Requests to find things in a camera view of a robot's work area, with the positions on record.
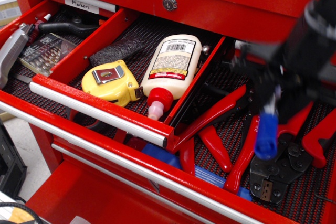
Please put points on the red handled wire stripper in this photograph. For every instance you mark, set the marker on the red handled wire stripper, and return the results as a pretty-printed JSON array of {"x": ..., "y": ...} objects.
[{"x": 234, "y": 102}]

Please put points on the drill bit set case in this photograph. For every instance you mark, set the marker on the drill bit set case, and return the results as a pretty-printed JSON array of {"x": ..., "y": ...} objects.
[{"x": 43, "y": 54}]

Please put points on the small red threadlocker bottle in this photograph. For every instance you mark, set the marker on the small red threadlocker bottle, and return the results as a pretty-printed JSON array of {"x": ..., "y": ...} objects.
[{"x": 34, "y": 34}]

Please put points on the white glue bottle red cap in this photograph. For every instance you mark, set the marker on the white glue bottle red cap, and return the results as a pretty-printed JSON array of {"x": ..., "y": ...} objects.
[{"x": 170, "y": 72}]

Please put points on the blue white marker pen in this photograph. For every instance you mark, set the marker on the blue white marker pen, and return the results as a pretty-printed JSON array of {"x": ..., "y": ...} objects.
[{"x": 266, "y": 140}]

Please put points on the silver round drawer lock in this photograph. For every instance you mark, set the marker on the silver round drawer lock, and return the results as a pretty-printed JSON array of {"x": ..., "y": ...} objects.
[{"x": 170, "y": 5}]

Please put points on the blue plastic tool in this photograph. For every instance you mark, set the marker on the blue plastic tool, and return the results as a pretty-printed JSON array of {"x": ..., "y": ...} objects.
[{"x": 210, "y": 177}]

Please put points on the white markers label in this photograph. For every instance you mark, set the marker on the white markers label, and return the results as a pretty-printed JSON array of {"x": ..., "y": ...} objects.
[{"x": 83, "y": 6}]

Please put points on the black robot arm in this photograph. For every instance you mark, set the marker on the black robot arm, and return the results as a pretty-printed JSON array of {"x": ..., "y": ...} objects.
[{"x": 311, "y": 42}]

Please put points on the black hex key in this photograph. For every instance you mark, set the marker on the black hex key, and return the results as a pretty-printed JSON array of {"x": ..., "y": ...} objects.
[{"x": 324, "y": 198}]

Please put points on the wide red open drawer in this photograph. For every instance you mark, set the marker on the wide red open drawer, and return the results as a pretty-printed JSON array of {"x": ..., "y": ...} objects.
[{"x": 102, "y": 175}]

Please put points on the silver utility knife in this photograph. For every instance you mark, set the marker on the silver utility knife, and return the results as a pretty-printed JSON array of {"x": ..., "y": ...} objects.
[{"x": 12, "y": 48}]

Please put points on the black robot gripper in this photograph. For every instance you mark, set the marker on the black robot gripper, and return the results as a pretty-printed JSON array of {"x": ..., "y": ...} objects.
[{"x": 299, "y": 88}]

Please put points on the black box on floor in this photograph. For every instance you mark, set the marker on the black box on floor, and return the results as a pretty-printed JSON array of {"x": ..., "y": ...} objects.
[{"x": 13, "y": 169}]

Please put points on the small red open drawer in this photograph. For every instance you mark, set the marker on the small red open drawer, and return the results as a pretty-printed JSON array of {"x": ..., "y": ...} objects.
[{"x": 136, "y": 73}]

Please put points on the red handled crimping tool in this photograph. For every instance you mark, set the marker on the red handled crimping tool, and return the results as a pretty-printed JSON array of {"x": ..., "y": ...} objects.
[{"x": 297, "y": 150}]

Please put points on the yellow tape measure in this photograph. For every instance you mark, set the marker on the yellow tape measure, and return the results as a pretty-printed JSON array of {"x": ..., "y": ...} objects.
[{"x": 113, "y": 82}]

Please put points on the black textured sanding block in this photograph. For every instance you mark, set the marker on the black textured sanding block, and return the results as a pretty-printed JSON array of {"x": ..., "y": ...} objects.
[{"x": 119, "y": 50}]

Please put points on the black handled pliers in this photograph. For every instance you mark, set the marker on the black handled pliers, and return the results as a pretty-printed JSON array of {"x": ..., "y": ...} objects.
[{"x": 79, "y": 25}]

